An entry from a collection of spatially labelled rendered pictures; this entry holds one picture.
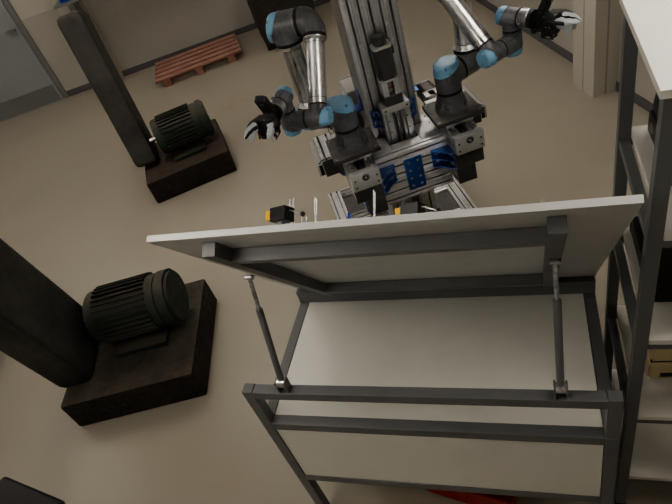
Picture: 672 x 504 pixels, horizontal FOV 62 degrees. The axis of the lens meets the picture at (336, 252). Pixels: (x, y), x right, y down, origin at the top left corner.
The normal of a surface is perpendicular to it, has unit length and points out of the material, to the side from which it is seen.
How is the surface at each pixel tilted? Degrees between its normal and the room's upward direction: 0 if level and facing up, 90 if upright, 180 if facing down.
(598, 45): 90
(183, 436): 0
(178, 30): 90
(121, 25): 90
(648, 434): 0
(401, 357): 0
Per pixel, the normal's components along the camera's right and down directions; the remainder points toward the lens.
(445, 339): -0.27, -0.72
